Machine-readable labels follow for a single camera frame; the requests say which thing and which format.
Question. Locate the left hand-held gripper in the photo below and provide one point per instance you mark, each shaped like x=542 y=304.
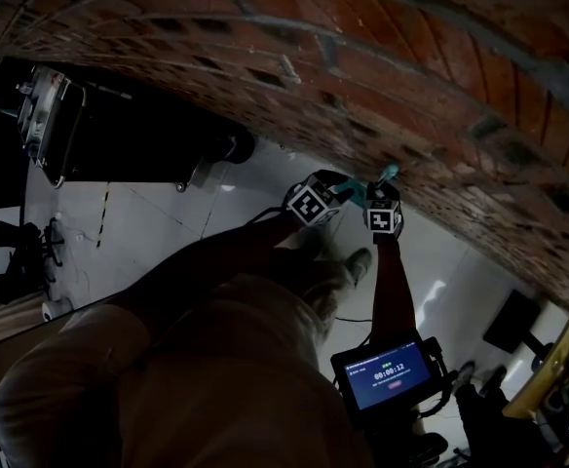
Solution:
x=314 y=203

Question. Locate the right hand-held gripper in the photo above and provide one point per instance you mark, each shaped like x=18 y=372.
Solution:
x=382 y=217

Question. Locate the teal mop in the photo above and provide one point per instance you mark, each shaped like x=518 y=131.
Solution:
x=391 y=169

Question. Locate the person's left forearm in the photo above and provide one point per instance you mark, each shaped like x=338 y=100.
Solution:
x=236 y=246

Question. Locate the person's right forearm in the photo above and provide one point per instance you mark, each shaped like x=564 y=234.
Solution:
x=391 y=285

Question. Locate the person's grey shoe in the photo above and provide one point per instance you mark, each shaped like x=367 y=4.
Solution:
x=360 y=263

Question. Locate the person's beige trousers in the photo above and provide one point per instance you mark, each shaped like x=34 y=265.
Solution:
x=323 y=281

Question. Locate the small black monitor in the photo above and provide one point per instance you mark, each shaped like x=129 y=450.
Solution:
x=387 y=373

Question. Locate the black floor mat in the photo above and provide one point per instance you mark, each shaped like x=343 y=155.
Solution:
x=511 y=322

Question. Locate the black wheeled cart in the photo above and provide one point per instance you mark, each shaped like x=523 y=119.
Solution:
x=128 y=129

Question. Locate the light wooden desk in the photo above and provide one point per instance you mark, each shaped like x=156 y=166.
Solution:
x=557 y=359

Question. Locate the person in white shirt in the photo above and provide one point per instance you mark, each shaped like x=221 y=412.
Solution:
x=192 y=383

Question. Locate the white round roll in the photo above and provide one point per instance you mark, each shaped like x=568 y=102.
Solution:
x=53 y=310

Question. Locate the black swivel chair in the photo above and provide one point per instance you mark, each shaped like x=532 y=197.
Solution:
x=21 y=261

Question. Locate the beige ribbed cloth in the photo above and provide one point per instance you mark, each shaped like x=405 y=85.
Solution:
x=7 y=317

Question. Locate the brown table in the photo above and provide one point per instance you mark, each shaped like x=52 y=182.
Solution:
x=2 y=373

